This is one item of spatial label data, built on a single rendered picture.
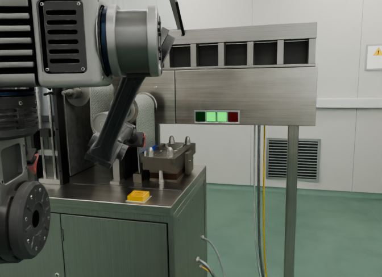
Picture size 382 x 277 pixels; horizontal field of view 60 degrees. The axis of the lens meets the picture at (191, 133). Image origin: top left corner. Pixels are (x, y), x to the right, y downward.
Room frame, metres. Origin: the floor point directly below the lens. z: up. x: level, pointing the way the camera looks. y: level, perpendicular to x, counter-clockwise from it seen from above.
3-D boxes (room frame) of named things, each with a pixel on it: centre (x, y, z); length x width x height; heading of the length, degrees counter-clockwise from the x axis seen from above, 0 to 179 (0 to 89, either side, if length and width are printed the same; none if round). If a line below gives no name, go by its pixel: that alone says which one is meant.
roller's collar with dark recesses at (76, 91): (1.63, 0.57, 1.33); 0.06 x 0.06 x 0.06; 75
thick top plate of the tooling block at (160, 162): (1.70, 0.10, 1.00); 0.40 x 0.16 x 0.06; 165
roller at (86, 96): (1.78, 0.53, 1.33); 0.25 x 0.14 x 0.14; 165
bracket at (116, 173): (1.56, 0.36, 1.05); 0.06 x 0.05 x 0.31; 165
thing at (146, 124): (1.69, 0.23, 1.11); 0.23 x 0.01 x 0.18; 165
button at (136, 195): (1.32, 0.22, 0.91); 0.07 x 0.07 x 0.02; 75
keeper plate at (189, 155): (1.69, 0.01, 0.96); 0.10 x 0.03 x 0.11; 165
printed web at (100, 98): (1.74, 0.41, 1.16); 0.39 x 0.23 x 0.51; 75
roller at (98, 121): (1.74, 0.40, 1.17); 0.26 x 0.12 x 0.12; 165
